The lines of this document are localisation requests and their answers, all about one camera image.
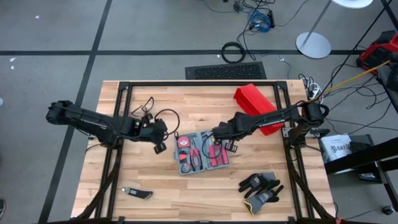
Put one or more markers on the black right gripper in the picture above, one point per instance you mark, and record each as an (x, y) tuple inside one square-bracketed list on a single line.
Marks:
[(231, 129)]

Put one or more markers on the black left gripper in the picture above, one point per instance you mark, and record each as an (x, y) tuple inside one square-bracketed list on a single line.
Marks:
[(155, 132)]

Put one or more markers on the pink screwdriver bit holder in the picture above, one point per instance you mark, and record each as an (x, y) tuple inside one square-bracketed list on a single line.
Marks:
[(222, 157)]

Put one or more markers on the pink tape measure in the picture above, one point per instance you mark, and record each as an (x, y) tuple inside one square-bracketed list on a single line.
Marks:
[(182, 142)]

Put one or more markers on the grey plastic tool case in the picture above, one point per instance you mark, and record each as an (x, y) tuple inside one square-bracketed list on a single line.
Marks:
[(202, 169)]

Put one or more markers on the red plastic bin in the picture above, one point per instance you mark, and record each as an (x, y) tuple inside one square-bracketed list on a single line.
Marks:
[(255, 102)]

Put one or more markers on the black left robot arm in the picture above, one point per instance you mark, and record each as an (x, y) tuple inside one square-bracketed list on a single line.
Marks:
[(93, 123)]

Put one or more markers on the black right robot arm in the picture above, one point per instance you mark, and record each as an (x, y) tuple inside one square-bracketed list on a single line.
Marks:
[(280, 118)]

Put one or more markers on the small red black tool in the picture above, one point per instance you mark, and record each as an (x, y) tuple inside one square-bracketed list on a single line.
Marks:
[(183, 156)]

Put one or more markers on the clear safety glasses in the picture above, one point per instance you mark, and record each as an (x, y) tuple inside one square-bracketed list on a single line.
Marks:
[(144, 107)]

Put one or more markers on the grey black work glove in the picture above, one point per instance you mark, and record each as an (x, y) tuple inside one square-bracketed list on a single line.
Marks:
[(258, 180)]

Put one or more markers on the black utility knife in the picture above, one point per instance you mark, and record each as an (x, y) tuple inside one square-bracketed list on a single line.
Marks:
[(138, 193)]

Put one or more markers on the white power strip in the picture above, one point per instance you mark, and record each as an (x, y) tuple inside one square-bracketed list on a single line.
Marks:
[(314, 91)]

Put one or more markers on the white printed booklet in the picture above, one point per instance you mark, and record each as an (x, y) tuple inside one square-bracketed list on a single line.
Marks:
[(335, 149)]

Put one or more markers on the black metal stand beam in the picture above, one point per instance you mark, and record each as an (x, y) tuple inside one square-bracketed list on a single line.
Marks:
[(357, 158)]

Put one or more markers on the black power adapter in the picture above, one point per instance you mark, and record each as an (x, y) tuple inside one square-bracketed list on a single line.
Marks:
[(271, 18)]

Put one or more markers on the black caster wheel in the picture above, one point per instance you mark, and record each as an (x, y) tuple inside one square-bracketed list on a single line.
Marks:
[(388, 210)]

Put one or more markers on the red black floor machine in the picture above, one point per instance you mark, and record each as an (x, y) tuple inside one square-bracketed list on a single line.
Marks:
[(377, 49)]

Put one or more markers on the white round pedestal stand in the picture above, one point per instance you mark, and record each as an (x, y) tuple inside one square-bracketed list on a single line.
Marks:
[(312, 45)]

